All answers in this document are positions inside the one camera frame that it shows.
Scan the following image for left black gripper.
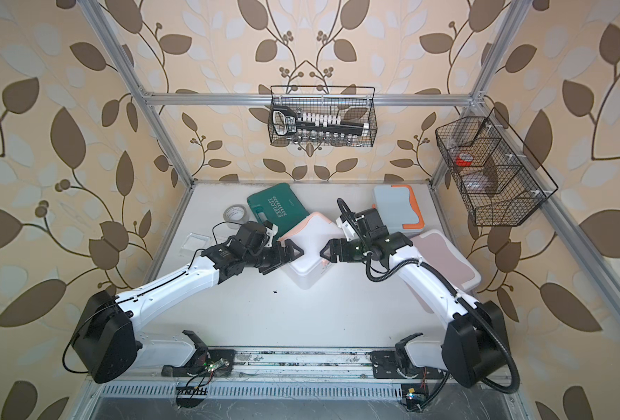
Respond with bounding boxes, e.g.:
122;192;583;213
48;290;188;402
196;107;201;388
242;238;305;272

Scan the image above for white box pink trim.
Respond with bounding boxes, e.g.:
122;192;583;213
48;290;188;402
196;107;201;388
280;212;343;290

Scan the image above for blue box orange trim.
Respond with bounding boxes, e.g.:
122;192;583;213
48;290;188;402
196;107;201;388
373;184;425;237

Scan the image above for pink first aid box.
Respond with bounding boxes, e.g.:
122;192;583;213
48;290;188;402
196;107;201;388
412;229;482;292

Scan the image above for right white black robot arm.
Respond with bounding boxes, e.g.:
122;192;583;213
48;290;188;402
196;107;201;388
320;199;520;394

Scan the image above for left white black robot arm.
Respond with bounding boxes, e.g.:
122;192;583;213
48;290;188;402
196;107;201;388
68;222;304;384

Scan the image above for green plastic tool case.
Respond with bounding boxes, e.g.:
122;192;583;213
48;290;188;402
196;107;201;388
247;183;309;239

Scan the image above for red tape roll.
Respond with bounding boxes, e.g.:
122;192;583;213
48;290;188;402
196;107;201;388
455;152;474;168

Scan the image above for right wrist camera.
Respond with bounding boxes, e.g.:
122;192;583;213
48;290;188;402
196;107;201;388
336;218;360;242

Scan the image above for black corrugated cable conduit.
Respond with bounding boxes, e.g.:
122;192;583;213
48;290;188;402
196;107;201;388
335;198;521;395

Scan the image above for grey duct tape roll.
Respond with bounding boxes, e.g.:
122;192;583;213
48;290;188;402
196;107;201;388
222;204;250;229

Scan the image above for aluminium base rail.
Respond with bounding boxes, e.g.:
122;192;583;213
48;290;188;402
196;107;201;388
86;345;521;383

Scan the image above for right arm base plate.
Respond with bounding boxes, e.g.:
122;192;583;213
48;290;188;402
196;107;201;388
369;332;443;381

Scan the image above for black socket set rail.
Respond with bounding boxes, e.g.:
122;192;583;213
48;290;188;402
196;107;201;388
270;106;371;137

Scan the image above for back wire basket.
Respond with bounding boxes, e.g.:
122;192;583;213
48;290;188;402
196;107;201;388
267;84;378;148

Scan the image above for wire basket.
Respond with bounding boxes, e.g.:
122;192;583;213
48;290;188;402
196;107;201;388
267;84;378;148
435;108;559;228

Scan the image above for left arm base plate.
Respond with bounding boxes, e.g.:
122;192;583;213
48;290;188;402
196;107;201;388
161;330;236;377

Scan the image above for right wire basket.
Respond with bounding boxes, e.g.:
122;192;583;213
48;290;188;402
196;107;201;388
435;108;559;228

